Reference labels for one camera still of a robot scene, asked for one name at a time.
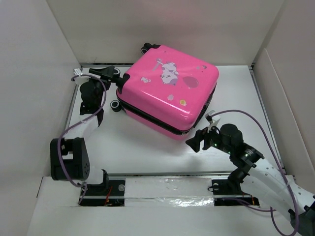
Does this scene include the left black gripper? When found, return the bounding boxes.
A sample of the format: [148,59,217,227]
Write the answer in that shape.
[87,67,114,107]

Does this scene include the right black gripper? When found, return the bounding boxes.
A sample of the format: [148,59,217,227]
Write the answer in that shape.
[185,121,232,154]

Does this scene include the pink hard-shell suitcase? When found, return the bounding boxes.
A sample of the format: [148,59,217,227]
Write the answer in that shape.
[116,43,219,140]

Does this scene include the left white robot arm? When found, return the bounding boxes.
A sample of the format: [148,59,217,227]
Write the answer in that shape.
[50,66,120,194]

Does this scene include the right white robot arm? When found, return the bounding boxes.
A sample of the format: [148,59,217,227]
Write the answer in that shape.
[186,124,315,236]

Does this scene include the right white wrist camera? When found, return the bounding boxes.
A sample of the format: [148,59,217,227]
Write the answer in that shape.
[205,110,221,133]

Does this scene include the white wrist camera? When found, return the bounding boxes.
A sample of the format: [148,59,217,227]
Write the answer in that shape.
[205,110,221,133]
[71,68,90,86]

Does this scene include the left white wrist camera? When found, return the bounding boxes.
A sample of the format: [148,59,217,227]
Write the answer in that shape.
[71,68,90,86]

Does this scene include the metal base rail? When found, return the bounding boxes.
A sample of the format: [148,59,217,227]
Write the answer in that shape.
[78,171,269,212]

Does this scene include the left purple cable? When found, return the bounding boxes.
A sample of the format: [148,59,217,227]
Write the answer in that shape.
[58,73,107,205]

